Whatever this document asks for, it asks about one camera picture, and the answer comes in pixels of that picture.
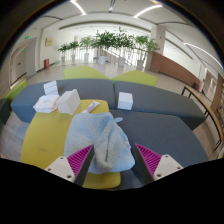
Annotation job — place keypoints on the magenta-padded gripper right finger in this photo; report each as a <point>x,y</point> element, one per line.
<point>165,165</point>

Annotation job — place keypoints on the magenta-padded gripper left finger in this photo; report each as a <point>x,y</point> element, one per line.
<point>63,166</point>

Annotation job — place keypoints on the light blue-grey towel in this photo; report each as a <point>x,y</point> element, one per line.
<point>86,133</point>

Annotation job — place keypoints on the crumpled white cloth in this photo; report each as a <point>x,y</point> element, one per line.
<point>46,104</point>

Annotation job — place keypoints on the large white box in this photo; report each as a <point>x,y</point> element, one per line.
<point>68,101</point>

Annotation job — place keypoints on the small white and red tube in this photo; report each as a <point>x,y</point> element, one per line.
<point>91,107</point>

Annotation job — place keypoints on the grey upholstered bench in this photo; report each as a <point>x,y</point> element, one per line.
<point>156,98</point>
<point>86,89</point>

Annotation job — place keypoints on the white cube box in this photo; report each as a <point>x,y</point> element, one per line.
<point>125,100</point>

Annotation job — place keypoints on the small white ribbed box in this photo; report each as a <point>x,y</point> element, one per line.
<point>50,88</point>

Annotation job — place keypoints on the green upholstered bench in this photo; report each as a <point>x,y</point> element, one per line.
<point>81,72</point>
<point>136,77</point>
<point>15,90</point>

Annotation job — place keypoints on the brown wooden counter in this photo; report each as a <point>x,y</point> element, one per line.
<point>173,68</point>

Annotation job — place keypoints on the red fire extinguisher box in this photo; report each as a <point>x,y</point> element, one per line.
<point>46,63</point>

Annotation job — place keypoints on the row of potted plants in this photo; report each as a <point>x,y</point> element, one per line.
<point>105,41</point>

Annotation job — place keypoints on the ceiling strip lights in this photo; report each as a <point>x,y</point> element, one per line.
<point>78,7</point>

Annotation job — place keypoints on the wooden bench with black frame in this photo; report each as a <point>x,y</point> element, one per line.
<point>203,101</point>

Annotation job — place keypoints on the yellow framed wall picture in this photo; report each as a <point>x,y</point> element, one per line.
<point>48,42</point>

